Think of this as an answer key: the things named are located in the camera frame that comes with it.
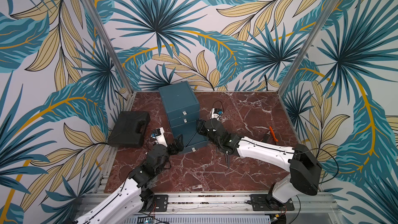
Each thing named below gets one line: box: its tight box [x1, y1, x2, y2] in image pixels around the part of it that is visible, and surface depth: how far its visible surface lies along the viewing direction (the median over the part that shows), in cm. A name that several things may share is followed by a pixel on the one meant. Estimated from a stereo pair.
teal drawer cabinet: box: [158, 80, 201, 142], surface depth 90 cm
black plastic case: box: [107, 110, 151, 148], surface depth 95 cm
